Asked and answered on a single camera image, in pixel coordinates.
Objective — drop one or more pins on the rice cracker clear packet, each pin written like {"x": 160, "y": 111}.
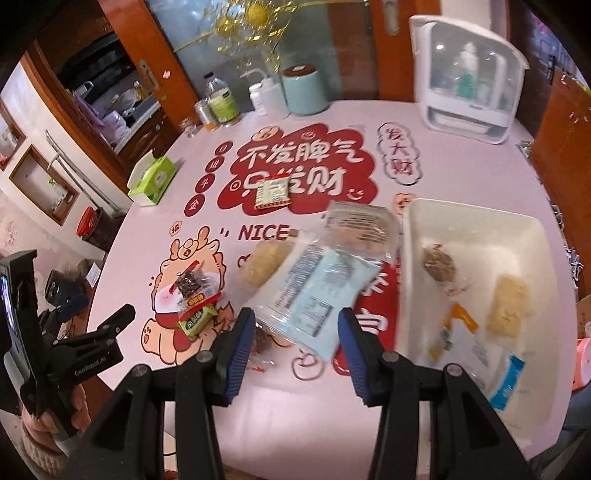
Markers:
{"x": 510, "y": 306}

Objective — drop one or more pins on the person's left hand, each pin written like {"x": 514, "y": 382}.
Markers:
{"x": 43, "y": 430}

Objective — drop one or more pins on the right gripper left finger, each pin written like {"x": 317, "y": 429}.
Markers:
{"x": 125, "y": 440}

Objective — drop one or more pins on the teal canister with brown lid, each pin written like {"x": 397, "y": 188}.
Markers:
{"x": 304, "y": 90}

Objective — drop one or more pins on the pink plastic stool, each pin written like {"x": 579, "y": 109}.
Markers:
{"x": 582, "y": 372}

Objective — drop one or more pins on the white plastic storage bin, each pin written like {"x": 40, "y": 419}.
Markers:
{"x": 485, "y": 244}

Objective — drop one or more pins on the blue small snack packet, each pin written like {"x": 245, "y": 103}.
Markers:
{"x": 504, "y": 380}

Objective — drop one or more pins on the pink printed tablecloth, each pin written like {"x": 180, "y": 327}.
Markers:
{"x": 297, "y": 416}

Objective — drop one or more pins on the brown white snack bar packet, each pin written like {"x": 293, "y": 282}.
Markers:
{"x": 482, "y": 360}

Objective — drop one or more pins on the green small snack packet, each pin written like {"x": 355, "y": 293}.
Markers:
{"x": 192, "y": 326}

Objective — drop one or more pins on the clear bottle with green label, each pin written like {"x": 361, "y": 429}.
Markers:
{"x": 221, "y": 100}

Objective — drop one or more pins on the green tissue box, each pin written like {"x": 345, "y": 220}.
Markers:
{"x": 149, "y": 179}

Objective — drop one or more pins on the clear bag of cakes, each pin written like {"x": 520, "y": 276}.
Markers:
{"x": 367, "y": 231}

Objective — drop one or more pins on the white cosmetics organizer box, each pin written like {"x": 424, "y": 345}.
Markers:
{"x": 468, "y": 80}

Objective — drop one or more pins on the orange oats bar packet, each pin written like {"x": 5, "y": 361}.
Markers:
{"x": 440, "y": 347}

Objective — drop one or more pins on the small green white sachet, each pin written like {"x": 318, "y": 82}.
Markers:
{"x": 272, "y": 192}

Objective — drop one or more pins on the large light blue snack bag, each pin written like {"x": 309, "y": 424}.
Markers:
{"x": 302, "y": 300}

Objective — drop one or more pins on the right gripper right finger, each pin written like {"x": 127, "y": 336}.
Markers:
{"x": 468, "y": 438}

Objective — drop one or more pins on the white squeeze wash bottle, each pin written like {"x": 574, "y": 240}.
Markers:
{"x": 267, "y": 96}

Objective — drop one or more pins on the nut bar clear packet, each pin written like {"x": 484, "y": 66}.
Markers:
{"x": 441, "y": 268}

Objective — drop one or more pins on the small glass jar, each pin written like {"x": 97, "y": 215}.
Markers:
{"x": 188, "y": 127}

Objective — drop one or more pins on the small metal can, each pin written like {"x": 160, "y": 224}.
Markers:
{"x": 205, "y": 115}

